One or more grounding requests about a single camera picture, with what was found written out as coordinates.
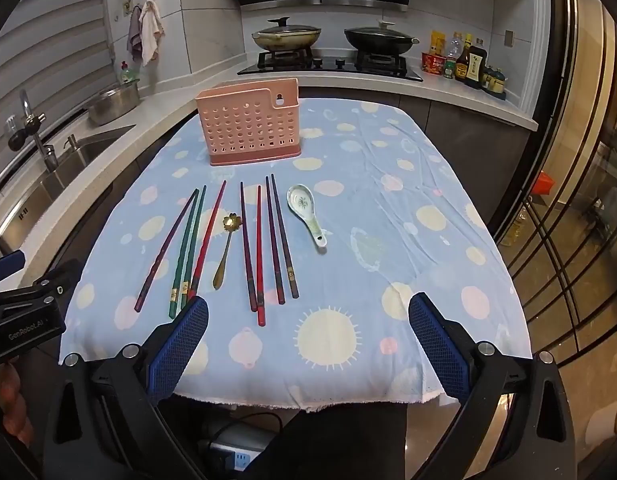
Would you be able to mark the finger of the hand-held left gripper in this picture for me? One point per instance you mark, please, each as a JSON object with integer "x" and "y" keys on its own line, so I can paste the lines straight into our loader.
{"x": 6, "y": 267}
{"x": 53, "y": 280}

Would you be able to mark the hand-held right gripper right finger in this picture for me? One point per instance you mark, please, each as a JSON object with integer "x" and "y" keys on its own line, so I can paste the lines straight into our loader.
{"x": 441, "y": 350}

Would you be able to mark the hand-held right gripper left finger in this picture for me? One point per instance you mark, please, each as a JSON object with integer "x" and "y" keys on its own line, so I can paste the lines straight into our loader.
{"x": 181, "y": 345}

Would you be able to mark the dark purple chopstick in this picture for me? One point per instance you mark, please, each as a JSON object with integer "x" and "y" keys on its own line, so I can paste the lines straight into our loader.
{"x": 274, "y": 240}
{"x": 247, "y": 250}
{"x": 166, "y": 252}

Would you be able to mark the red chopstick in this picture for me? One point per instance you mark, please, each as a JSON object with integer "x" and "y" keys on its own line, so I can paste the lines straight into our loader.
{"x": 208, "y": 237}
{"x": 260, "y": 260}

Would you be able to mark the dark brown chopstick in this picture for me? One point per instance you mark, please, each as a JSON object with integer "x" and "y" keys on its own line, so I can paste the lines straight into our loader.
{"x": 284, "y": 237}

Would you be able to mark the pink perforated utensil holder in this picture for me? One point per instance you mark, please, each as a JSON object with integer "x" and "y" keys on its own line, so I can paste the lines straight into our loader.
{"x": 248, "y": 125}

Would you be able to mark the person's left hand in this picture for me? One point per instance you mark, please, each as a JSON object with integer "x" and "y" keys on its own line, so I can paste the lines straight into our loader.
{"x": 16, "y": 400}

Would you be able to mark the stainless steel sink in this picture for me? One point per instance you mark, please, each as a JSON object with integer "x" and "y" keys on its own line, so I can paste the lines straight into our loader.
{"x": 73, "y": 160}

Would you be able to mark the power strip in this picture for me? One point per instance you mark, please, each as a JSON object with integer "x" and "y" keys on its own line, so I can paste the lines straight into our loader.
{"x": 233, "y": 455}

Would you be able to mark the gold flower spoon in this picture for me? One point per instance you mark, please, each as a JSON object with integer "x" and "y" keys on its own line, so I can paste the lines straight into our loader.
{"x": 230, "y": 222}

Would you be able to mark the sink soap pump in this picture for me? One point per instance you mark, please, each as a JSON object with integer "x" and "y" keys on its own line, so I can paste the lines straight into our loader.
{"x": 72, "y": 147}

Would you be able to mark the chrome kitchen faucet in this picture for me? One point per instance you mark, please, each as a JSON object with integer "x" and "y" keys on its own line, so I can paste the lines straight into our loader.
{"x": 36, "y": 135}

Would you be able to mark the blue printed tablecloth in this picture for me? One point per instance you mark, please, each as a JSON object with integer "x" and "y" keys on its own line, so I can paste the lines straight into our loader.
{"x": 388, "y": 210}

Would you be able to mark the stainless steel bowl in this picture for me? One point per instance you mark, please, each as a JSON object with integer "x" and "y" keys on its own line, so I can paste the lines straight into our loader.
{"x": 113, "y": 105}

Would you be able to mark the white ceramic soup spoon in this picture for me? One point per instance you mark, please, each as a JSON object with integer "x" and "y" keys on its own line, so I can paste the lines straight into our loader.
{"x": 301, "y": 200}

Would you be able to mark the red object behind glass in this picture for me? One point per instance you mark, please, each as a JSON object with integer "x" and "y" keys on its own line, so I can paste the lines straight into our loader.
{"x": 544, "y": 183}

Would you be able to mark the black-framed glass door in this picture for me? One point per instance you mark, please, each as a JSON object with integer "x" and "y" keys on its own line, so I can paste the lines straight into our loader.
{"x": 578, "y": 210}

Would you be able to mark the green dish soap bottle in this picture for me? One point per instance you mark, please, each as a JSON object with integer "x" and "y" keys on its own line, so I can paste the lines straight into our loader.
{"x": 128, "y": 75}

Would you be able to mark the white window blind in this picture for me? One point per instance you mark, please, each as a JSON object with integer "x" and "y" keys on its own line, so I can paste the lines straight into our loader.
{"x": 53, "y": 50}

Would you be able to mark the purple hanging towel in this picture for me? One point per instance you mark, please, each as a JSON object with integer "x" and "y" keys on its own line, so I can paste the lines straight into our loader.
{"x": 134, "y": 35}

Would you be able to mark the white hanging towel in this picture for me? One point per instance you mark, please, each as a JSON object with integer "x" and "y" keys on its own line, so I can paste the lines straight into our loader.
{"x": 151, "y": 32}

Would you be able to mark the blue lidded jar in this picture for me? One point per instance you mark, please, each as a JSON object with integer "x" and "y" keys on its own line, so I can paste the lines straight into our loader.
{"x": 498, "y": 82}
{"x": 486, "y": 80}

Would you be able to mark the small green-lidded jar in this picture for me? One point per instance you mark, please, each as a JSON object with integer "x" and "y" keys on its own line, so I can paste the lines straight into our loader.
{"x": 449, "y": 71}

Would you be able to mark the dark soy sauce bottle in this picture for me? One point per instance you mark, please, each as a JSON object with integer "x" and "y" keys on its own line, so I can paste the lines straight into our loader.
{"x": 476, "y": 67}

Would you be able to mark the red instant noodle cup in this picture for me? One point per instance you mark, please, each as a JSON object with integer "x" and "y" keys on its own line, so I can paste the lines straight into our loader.
{"x": 432, "y": 64}

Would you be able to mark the brown sauce bottle yellow cap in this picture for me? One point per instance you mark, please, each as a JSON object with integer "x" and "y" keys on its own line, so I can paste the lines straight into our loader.
{"x": 463, "y": 62}

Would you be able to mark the clear plastic bottle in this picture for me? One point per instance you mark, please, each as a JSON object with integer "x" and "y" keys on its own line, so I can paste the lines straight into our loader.
{"x": 454, "y": 47}

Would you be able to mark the black gas stove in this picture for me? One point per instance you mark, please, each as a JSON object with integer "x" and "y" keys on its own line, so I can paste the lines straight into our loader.
{"x": 333, "y": 66}

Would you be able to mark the yellow seasoning packet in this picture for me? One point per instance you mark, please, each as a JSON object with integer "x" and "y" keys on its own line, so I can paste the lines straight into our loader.
{"x": 438, "y": 42}

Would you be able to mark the black wok with glass lid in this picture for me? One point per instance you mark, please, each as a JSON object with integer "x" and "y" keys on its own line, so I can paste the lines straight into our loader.
{"x": 381, "y": 40}

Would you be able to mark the beige wok with glass lid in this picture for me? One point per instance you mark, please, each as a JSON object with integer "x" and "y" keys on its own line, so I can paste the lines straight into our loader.
{"x": 286, "y": 36}

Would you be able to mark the wall socket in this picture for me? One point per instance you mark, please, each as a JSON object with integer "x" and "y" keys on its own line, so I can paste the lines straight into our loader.
{"x": 126, "y": 10}

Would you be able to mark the grey wall switch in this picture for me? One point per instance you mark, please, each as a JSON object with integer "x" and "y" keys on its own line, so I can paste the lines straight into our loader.
{"x": 509, "y": 38}

